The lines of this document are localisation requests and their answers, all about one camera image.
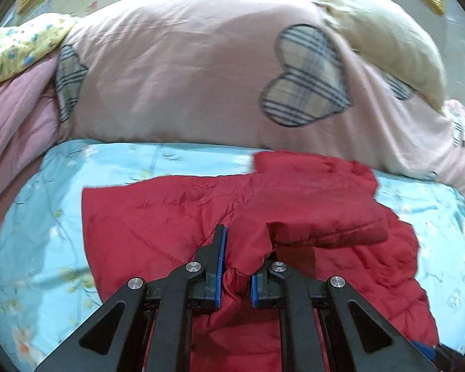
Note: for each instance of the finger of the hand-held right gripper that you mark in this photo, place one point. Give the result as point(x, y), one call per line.
point(426, 351)

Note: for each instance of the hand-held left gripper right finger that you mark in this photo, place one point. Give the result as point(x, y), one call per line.
point(255, 290)

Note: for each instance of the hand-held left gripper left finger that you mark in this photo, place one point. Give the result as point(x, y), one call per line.
point(221, 263)

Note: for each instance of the red quilted jacket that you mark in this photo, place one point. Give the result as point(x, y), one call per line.
point(170, 209)

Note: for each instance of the light blue floral bed sheet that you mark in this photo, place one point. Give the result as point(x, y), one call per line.
point(42, 240)

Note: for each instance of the pink pillow with plaid hearts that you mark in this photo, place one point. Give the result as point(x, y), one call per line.
point(178, 85)

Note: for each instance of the pink printed pillow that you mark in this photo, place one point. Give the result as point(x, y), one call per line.
point(463, 135)

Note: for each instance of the plain pink blanket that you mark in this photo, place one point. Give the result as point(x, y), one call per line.
point(19, 116)

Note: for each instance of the beige pillow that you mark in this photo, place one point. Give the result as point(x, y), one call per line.
point(391, 46)

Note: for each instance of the yellow floral cloth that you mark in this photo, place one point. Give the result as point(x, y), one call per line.
point(27, 42)

